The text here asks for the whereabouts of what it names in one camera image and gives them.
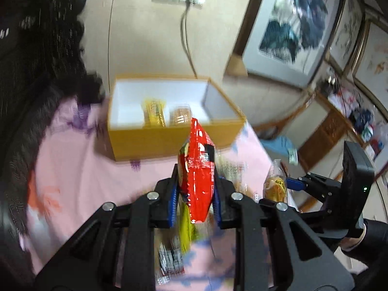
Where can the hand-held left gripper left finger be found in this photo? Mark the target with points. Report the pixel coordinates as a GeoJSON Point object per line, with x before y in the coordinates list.
{"type": "Point", "coordinates": [173, 209]}

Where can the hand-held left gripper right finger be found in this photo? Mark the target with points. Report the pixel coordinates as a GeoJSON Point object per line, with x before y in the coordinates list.
{"type": "Point", "coordinates": [216, 210]}

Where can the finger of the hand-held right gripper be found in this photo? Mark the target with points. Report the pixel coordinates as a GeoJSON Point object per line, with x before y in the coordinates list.
{"type": "Point", "coordinates": [294, 184]}
{"type": "Point", "coordinates": [313, 221]}

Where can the clear cake packet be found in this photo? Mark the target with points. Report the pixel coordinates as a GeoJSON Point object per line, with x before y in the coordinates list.
{"type": "Point", "coordinates": [274, 188]}

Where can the red snack packet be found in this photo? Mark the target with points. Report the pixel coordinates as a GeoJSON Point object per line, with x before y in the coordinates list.
{"type": "Point", "coordinates": [197, 188]}

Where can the yellow cardboard box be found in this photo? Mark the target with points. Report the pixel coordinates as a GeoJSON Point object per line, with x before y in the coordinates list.
{"type": "Point", "coordinates": [151, 142]}

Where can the person's right forearm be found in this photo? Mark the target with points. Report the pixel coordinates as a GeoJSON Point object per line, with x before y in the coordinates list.
{"type": "Point", "coordinates": [376, 242]}

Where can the yellow-green sesame snack packet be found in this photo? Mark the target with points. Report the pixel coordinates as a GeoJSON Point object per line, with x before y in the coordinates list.
{"type": "Point", "coordinates": [185, 230]}

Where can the green snack packet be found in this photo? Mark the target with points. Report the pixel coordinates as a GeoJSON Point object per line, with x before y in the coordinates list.
{"type": "Point", "coordinates": [293, 157]}

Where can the blue cloth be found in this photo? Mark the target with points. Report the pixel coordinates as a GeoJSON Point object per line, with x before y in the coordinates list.
{"type": "Point", "coordinates": [277, 145]}

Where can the clear printed snack packet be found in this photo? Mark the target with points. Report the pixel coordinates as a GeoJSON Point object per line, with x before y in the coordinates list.
{"type": "Point", "coordinates": [236, 169]}

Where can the white label snack packet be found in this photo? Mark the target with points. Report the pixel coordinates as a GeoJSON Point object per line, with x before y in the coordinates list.
{"type": "Point", "coordinates": [169, 260]}

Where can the wooden cabinet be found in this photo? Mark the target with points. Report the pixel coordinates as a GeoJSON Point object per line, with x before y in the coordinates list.
{"type": "Point", "coordinates": [330, 133]}

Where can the wooden armchair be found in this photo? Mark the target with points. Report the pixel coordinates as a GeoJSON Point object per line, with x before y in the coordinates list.
{"type": "Point", "coordinates": [285, 124]}

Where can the pile of colourful clothes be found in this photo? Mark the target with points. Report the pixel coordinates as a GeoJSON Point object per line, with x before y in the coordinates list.
{"type": "Point", "coordinates": [360, 118]}

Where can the orange cracker packet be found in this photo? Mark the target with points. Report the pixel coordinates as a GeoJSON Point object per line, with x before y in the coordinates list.
{"type": "Point", "coordinates": [181, 115]}

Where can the yellow snack packet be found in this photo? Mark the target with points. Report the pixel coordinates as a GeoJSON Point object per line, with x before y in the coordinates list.
{"type": "Point", "coordinates": [154, 112]}

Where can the gold framed painting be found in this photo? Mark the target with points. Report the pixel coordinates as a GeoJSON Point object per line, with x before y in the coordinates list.
{"type": "Point", "coordinates": [374, 57]}

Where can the large framed flower painting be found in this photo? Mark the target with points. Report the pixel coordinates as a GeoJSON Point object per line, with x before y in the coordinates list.
{"type": "Point", "coordinates": [288, 24]}

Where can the narrow framed painting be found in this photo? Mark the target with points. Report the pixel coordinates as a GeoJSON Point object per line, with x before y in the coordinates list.
{"type": "Point", "coordinates": [348, 27]}

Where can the dark carved wooden furniture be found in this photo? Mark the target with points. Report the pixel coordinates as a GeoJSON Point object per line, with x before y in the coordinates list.
{"type": "Point", "coordinates": [27, 97]}

